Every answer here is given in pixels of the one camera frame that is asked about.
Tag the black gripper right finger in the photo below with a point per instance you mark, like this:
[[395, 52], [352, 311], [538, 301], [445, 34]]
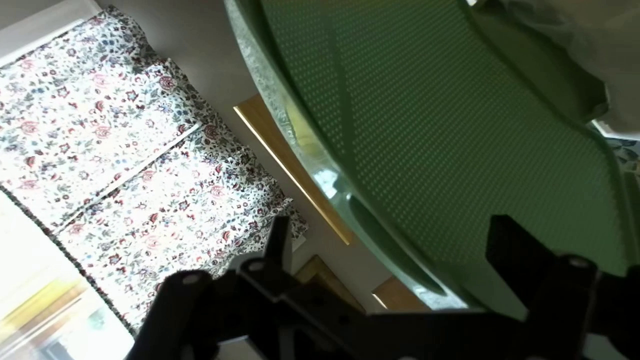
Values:
[[567, 296]]

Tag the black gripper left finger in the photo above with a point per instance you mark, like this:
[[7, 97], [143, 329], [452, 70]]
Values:
[[195, 313]]

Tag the green compost bin with lid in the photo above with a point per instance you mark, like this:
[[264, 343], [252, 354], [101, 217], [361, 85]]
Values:
[[418, 132]]

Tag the right wooden chair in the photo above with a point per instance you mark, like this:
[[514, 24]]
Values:
[[261, 122]]

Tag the middle floral curtain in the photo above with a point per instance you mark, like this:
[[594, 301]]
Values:
[[124, 167]]

